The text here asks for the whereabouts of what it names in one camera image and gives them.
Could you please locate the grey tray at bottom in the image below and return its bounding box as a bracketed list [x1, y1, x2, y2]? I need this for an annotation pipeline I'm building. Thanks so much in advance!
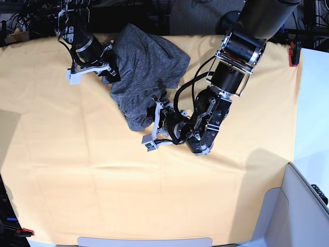
[77, 237, 213, 247]

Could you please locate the red clamp at right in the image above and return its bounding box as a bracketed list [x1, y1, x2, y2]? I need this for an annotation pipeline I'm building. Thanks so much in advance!
[289, 41, 302, 67]

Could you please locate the grey long-sleeve T-shirt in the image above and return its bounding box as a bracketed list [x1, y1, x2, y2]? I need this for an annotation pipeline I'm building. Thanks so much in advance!
[102, 24, 190, 131]

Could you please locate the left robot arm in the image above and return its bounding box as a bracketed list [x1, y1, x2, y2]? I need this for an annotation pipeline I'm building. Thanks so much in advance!
[142, 1, 299, 155]

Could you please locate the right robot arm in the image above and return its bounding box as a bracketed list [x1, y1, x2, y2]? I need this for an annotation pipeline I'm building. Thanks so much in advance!
[57, 1, 120, 85]

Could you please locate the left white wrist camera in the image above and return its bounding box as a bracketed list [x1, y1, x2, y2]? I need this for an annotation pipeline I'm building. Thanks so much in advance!
[142, 134, 160, 152]

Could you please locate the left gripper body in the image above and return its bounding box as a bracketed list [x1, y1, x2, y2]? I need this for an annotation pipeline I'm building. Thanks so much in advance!
[151, 97, 195, 146]

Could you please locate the black remote control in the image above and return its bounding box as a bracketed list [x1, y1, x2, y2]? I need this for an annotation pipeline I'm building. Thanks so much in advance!
[311, 184, 328, 206]

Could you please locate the yellow table cloth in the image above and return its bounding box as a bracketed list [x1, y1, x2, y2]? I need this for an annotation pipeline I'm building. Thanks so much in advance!
[1, 38, 302, 245]

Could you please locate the black round stand base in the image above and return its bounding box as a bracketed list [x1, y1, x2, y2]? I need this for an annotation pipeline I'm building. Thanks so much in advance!
[215, 10, 241, 35]

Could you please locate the white box bin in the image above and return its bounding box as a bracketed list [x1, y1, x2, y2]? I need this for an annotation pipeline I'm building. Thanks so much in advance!
[249, 163, 328, 247]

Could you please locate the red clamp at left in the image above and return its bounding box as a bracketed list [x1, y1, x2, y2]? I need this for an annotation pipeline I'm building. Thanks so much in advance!
[15, 228, 34, 237]

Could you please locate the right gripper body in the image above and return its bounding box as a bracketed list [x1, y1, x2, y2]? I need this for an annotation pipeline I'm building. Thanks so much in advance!
[68, 36, 115, 76]

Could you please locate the red clamp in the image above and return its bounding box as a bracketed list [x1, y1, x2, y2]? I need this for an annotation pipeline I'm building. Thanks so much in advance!
[15, 228, 34, 237]
[289, 41, 302, 67]

